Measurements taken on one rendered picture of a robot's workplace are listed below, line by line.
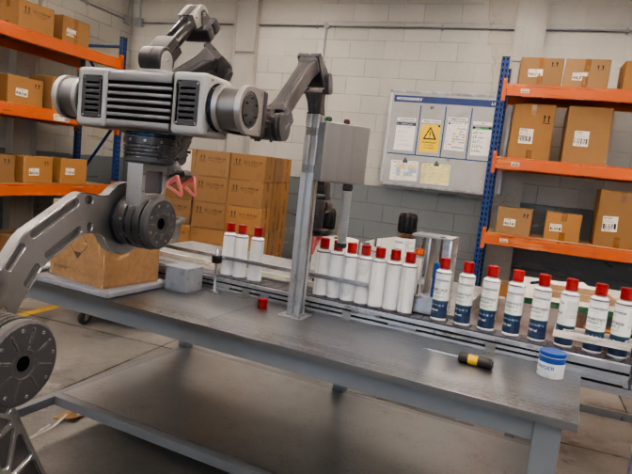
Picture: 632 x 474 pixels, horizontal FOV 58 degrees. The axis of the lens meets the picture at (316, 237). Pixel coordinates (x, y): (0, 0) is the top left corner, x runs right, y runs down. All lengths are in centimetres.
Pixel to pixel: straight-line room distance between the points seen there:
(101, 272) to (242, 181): 353
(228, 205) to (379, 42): 257
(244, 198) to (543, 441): 432
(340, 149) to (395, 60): 480
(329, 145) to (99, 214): 72
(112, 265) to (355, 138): 92
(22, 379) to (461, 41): 581
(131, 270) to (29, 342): 87
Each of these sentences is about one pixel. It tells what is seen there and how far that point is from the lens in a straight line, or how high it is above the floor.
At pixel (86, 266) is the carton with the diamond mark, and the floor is 91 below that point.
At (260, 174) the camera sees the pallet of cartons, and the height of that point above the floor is 122.
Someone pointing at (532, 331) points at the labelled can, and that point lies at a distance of 183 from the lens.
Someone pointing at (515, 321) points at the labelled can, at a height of 93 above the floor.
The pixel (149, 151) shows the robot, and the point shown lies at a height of 132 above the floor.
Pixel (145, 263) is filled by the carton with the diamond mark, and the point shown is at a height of 92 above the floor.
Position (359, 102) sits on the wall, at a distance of 661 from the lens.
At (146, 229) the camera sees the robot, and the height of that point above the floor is 112.
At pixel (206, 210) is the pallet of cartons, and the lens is 558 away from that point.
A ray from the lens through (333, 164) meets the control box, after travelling 182.
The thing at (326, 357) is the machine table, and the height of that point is 83.
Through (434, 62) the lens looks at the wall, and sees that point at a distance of 650.
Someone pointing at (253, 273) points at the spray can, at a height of 91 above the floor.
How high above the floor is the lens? 132
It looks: 7 degrees down
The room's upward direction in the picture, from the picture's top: 6 degrees clockwise
